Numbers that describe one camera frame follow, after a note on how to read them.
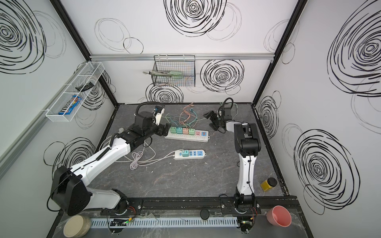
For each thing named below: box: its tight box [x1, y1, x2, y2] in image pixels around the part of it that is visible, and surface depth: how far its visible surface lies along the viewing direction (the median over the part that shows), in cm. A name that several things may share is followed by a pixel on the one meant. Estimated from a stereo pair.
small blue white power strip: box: [174, 149, 207, 160], surface depth 91 cm
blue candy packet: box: [58, 95, 83, 116], surface depth 72 cm
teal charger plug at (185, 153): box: [182, 149, 190, 157], surface depth 87 cm
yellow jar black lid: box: [260, 177, 278, 192], surface depth 75 cm
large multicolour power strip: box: [164, 129, 210, 143], surface depth 100 cm
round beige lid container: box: [63, 215, 92, 238], surface depth 65 cm
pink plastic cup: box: [265, 205, 292, 228], surface depth 65 cm
